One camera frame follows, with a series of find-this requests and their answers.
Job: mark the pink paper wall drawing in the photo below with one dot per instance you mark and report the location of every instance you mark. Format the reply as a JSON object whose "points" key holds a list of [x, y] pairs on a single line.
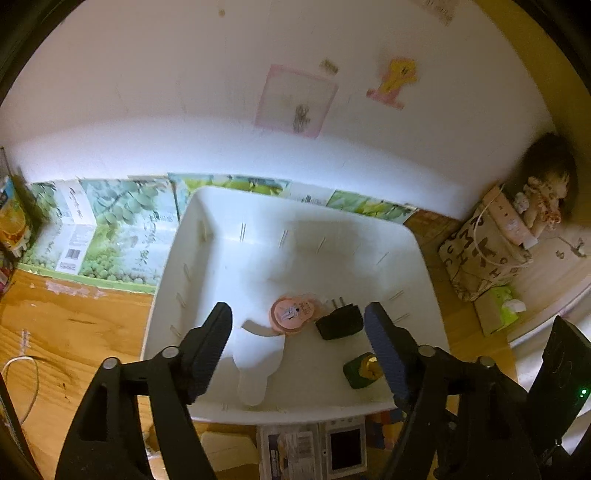
{"points": [[286, 97]]}

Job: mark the white plastic object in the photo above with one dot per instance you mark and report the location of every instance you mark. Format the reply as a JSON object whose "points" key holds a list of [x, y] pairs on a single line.
{"points": [[256, 350]]}

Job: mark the orange juice carton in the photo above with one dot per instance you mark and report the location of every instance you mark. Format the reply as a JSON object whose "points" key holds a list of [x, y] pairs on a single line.
{"points": [[11, 221]]}

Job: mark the green fruit print cardboard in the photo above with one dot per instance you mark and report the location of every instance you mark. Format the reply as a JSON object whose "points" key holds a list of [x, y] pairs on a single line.
{"points": [[115, 221], [364, 207]]}

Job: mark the dark haired doll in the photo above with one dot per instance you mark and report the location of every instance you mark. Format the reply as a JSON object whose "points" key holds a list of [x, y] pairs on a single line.
{"points": [[540, 198]]}

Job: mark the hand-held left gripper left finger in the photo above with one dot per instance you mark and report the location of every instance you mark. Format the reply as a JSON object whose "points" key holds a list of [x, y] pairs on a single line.
{"points": [[210, 344]]}

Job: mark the green tissue pack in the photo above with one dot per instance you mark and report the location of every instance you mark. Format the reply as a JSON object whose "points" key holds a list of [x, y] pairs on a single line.
{"points": [[498, 304]]}

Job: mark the printed white booklet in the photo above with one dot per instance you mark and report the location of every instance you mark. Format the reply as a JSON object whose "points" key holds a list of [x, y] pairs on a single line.
{"points": [[288, 452]]}

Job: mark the black plug adapter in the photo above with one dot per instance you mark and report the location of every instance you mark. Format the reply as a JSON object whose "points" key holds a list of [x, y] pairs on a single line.
{"points": [[339, 323]]}

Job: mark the green and yellow toy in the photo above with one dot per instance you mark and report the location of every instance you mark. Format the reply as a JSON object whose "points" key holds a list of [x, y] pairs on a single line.
{"points": [[358, 371]]}

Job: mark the white handheld game console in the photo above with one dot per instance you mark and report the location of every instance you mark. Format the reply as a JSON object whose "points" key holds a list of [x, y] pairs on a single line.
{"points": [[346, 450]]}

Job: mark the yellow cartoon wall sticker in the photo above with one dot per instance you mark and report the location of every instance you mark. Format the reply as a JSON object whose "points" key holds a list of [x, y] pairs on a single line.
{"points": [[399, 74]]}

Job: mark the colourful puzzle cube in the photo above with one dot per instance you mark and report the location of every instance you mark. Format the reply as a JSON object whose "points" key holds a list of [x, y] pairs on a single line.
{"points": [[383, 427]]}

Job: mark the pink round case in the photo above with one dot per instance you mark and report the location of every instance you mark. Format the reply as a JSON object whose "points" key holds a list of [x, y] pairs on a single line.
{"points": [[291, 314]]}

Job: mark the white plastic bin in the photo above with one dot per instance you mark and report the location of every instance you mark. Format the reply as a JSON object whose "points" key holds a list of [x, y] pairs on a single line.
{"points": [[277, 240]]}

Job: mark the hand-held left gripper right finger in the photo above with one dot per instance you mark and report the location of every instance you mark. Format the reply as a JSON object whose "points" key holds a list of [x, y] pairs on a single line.
{"points": [[385, 353]]}

